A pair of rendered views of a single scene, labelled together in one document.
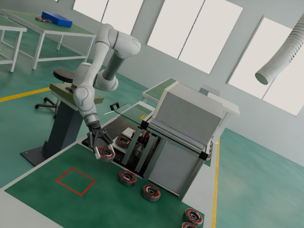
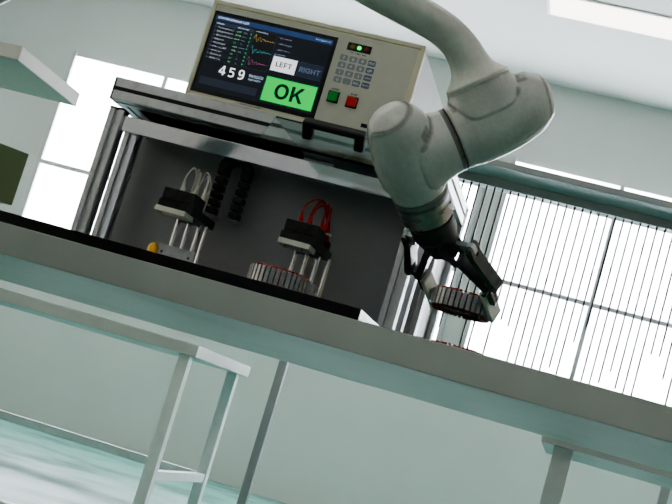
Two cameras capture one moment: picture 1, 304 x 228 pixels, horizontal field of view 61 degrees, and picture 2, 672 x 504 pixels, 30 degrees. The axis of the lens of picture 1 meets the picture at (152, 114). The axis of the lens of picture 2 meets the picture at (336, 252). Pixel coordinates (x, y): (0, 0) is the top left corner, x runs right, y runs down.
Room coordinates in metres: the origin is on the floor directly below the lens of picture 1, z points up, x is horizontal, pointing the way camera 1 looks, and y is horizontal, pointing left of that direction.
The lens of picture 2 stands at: (1.40, 2.29, 0.58)
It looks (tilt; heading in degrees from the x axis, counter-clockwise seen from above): 8 degrees up; 275
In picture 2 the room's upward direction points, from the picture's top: 17 degrees clockwise
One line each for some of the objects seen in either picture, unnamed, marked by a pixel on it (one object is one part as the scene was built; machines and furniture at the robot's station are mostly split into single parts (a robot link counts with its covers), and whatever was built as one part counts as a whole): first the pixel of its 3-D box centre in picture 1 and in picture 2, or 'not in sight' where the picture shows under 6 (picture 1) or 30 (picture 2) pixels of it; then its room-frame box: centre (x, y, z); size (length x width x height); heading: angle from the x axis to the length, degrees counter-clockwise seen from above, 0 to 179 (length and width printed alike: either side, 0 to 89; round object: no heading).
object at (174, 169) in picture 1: (173, 169); (429, 288); (1.41, -0.26, 0.91); 0.28 x 0.03 x 0.32; 82
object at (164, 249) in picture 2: not in sight; (176, 262); (1.89, -0.07, 0.80); 0.07 x 0.05 x 0.06; 172
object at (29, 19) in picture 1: (52, 41); not in sight; (5.21, 2.53, 0.38); 1.90 x 0.90 x 0.75; 172
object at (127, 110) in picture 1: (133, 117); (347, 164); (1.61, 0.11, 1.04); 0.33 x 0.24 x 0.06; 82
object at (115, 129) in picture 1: (128, 142); (210, 287); (1.79, 0.07, 0.76); 0.64 x 0.47 x 0.02; 172
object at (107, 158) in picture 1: (105, 154); (462, 304); (1.35, 0.15, 0.84); 0.11 x 0.11 x 0.04
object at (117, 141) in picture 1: (123, 142); (278, 280); (1.67, 0.10, 0.80); 0.11 x 0.11 x 0.04
